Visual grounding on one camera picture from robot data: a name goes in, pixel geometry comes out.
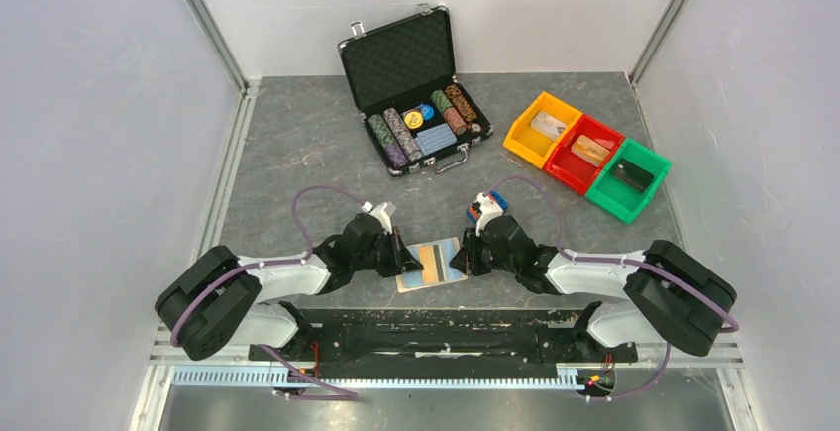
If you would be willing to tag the white card in yellow bin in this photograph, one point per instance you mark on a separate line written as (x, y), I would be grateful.
(547, 125)

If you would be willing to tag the orange blue toy car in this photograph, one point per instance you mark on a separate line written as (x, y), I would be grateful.
(498, 198)

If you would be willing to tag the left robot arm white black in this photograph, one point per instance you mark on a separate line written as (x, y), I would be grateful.
(223, 298)

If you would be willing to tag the beige leather card holder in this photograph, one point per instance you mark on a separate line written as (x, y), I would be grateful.
(413, 250)

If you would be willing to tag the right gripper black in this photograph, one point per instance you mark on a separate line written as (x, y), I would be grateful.
(467, 259)

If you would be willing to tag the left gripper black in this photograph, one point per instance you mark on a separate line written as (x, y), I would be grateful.
(402, 261)

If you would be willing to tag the red plastic bin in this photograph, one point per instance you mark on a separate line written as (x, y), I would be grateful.
(572, 171)

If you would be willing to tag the black poker chip case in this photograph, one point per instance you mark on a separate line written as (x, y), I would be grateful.
(403, 80)

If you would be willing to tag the black card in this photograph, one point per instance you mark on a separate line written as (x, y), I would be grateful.
(632, 175)

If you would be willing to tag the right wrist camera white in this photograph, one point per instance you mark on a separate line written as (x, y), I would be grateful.
(482, 210)

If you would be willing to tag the yellow plastic bin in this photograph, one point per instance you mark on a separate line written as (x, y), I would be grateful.
(535, 134)

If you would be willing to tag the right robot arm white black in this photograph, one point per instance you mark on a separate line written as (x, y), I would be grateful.
(661, 294)

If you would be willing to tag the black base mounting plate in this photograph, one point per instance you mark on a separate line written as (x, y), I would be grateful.
(447, 343)

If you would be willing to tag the orange card in red bin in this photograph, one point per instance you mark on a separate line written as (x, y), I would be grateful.
(590, 150)

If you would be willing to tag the green plastic bin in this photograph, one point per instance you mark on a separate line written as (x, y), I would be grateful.
(616, 198)

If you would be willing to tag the beige gold card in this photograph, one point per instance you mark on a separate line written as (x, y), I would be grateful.
(435, 258)

